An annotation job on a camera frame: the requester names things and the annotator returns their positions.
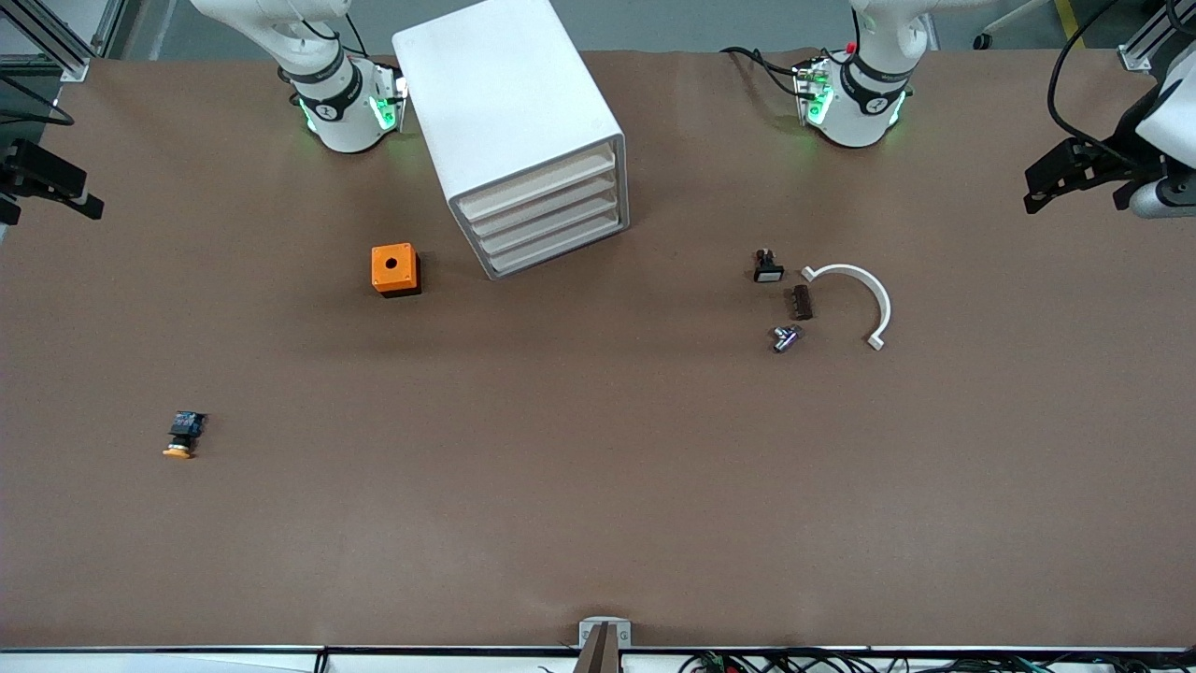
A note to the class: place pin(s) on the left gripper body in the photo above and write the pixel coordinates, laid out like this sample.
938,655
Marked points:
1124,150

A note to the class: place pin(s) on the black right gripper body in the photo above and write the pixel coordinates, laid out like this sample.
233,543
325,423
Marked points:
21,168

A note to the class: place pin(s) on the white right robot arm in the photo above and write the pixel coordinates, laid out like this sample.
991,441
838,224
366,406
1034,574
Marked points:
336,117

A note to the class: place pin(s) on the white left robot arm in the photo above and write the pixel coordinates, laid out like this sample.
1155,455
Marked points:
855,126

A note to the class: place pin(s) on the yellow mushroom push button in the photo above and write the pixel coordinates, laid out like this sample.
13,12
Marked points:
185,428

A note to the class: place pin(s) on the black white rectangular push button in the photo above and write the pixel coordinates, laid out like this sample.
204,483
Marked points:
768,273

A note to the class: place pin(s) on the orange button box with hole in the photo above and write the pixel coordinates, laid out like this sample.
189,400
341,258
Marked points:
381,277

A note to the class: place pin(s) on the small brown block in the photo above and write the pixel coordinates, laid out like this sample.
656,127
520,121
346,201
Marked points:
803,303

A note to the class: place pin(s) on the brown table cover sheet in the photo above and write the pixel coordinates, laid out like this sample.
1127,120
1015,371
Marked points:
598,467

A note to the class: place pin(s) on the aluminium frame profile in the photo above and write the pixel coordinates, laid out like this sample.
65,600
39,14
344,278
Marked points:
1145,51
56,51

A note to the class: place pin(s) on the white curved arc bracket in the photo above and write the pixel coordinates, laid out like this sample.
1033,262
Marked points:
878,299

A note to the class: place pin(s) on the grey metal camera bracket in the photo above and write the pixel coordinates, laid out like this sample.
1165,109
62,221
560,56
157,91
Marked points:
587,636

